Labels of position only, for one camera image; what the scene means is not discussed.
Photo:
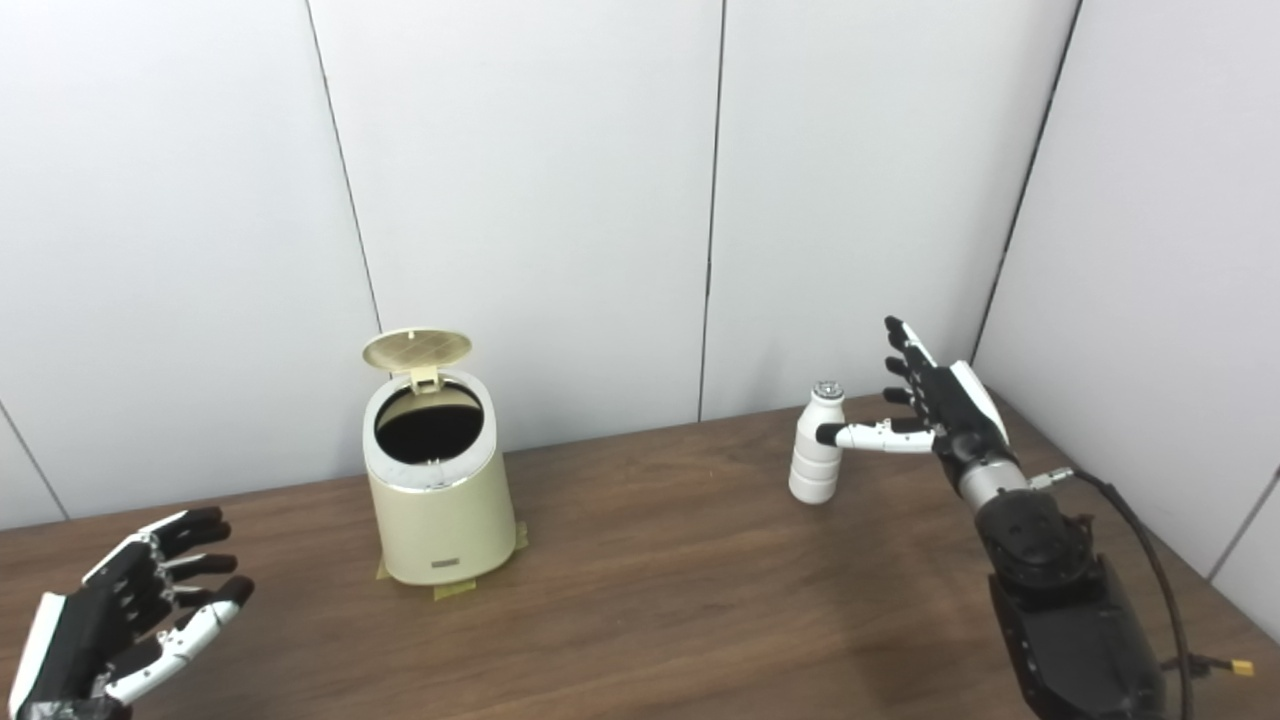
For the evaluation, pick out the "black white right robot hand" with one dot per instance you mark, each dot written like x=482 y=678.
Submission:
x=955 y=410

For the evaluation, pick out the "cream-colored lidded bin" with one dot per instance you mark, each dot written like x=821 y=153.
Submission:
x=440 y=520

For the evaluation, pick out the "small white plastic bottle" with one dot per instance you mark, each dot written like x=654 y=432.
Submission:
x=815 y=465

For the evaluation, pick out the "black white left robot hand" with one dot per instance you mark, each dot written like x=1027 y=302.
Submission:
x=90 y=625

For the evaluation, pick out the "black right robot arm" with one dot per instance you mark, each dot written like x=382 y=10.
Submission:
x=1070 y=620

